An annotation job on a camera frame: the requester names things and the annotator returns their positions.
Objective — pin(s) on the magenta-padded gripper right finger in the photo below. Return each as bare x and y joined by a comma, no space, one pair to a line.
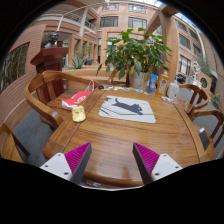
166,165

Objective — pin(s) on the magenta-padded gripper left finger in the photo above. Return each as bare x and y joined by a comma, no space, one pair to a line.
55,165

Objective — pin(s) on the yellow computer mouse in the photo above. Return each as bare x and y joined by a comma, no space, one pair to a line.
79,114

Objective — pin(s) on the grey cat print mouse pad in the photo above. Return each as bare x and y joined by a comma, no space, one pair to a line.
128,111

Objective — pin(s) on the black flat device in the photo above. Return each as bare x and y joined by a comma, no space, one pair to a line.
203,138

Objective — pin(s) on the wooden armchair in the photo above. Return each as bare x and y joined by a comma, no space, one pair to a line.
213,115
8,143
41,106
200,93
115,75

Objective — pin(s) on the small white item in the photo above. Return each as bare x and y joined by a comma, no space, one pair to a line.
166,99

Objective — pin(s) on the red paper bag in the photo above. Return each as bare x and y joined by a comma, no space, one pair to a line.
75,100

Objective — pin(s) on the white pump bottle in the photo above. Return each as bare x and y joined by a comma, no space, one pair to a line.
173,90

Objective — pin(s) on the small blue sticker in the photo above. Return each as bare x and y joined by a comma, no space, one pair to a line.
139,90

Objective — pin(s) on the yellow liquid bottle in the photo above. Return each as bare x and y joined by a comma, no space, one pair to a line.
163,85

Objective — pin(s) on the yellow-flowered potted plant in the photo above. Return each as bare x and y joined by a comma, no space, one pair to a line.
216,100

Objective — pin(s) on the small black round item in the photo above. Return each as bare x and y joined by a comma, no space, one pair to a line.
101,87

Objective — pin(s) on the pale yellow card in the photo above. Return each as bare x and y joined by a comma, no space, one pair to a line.
118,88

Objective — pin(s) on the white figure statue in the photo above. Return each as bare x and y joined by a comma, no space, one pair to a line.
196,70

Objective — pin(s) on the green agave plant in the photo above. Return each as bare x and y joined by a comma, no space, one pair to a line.
77,63

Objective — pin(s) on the large green potted plant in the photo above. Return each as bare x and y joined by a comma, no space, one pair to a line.
136,53

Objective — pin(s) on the dark bust statue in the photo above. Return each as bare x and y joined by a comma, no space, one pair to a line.
52,40

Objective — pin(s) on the dark red wooden pedestal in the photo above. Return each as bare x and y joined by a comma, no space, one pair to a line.
50,61

